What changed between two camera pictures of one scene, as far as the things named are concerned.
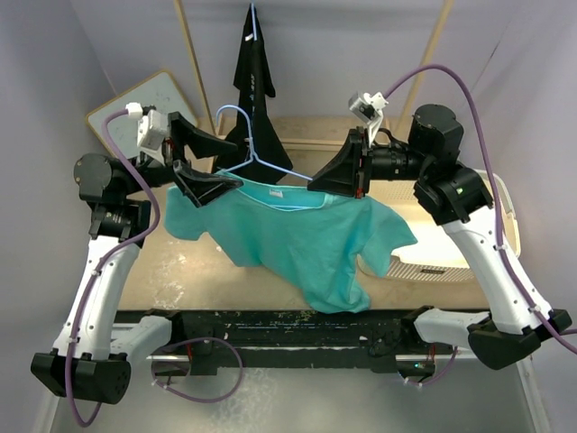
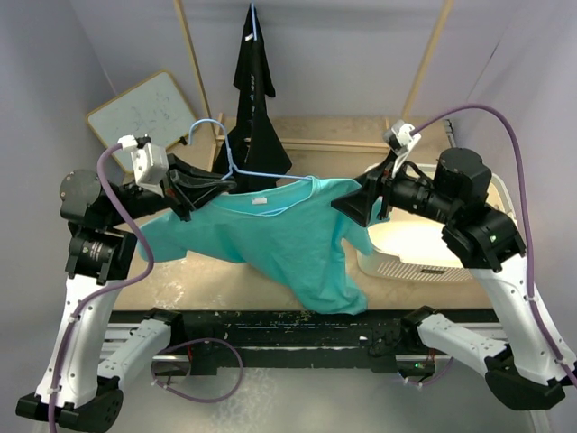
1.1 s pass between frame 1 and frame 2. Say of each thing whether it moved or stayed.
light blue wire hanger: moved
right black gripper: moved
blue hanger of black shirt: stayed
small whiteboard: stayed
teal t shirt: moved
